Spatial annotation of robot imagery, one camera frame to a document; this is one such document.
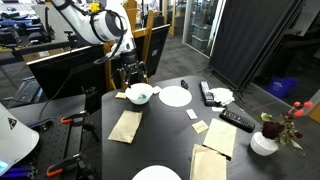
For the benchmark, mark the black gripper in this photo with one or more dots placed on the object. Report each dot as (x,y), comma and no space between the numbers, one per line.
(130,60)

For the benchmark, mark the green capped marker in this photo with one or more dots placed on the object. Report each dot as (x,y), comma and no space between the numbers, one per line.
(142,96)

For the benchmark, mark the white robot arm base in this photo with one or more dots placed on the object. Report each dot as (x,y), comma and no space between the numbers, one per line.
(15,140)

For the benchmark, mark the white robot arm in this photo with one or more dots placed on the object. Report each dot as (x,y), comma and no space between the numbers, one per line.
(100,26)

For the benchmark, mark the white bowl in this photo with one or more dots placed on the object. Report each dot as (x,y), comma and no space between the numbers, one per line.
(133,96)

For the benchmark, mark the tan card near edge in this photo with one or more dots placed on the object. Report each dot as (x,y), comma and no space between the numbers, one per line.
(120,95)

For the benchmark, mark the small black monitor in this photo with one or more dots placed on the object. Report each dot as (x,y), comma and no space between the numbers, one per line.
(156,50)

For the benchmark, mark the large white paper plate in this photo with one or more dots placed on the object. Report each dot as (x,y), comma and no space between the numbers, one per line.
(175,96)

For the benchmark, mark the rounded black remote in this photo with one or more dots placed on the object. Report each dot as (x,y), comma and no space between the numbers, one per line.
(184,84)

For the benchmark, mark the small tan card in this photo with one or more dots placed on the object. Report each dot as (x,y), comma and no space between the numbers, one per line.
(191,114)

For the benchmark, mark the large black monitor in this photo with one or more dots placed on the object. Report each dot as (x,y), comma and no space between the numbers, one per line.
(66,73)

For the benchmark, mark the grey storage bin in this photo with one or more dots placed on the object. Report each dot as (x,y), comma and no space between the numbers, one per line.
(201,30)
(199,43)

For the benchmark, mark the long black tv remote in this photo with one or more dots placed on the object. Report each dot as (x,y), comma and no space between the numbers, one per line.
(207,95)

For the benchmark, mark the black orange bar clamp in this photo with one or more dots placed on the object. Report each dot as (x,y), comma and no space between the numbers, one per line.
(63,164)
(73,116)

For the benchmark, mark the small tan packet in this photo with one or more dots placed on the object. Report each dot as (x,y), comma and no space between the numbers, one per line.
(200,126)

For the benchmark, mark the small white paper slip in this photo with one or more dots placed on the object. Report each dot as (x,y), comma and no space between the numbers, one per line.
(217,109)

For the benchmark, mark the crumpled white tissue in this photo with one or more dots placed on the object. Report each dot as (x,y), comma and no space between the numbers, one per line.
(222,96)

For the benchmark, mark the small white paper plate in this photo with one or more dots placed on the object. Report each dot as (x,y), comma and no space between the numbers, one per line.
(156,174)

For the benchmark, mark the black horizontal bar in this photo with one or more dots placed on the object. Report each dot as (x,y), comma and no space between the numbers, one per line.
(40,47)

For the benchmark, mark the black perforated side table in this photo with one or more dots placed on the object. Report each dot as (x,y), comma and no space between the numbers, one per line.
(56,140)

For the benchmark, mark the black office chair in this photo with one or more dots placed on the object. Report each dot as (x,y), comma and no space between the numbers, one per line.
(41,33)

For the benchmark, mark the black device blue light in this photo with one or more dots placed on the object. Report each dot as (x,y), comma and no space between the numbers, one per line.
(40,125)

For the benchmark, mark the short black remote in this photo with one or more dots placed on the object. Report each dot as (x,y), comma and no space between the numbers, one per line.
(237,120)

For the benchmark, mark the black keyboard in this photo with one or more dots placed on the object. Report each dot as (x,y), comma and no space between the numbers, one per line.
(26,90)

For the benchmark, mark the folded brown paper napkin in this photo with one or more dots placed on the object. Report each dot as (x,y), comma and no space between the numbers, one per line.
(207,164)

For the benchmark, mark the black partition curtain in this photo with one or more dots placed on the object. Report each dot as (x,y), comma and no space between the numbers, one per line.
(253,36)

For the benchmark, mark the white ribbed vase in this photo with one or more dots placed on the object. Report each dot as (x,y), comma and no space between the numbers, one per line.
(261,146)

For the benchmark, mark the blue bin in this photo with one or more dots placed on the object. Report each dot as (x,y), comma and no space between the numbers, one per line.
(281,86)

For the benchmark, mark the dark rose bouquet orange buds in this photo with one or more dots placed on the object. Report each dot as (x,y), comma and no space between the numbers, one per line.
(272,129)

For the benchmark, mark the yellow wooden frame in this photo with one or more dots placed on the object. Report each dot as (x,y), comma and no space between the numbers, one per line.
(146,31)

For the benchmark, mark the black camera stand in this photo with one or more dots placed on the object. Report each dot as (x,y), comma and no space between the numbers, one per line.
(89,100)

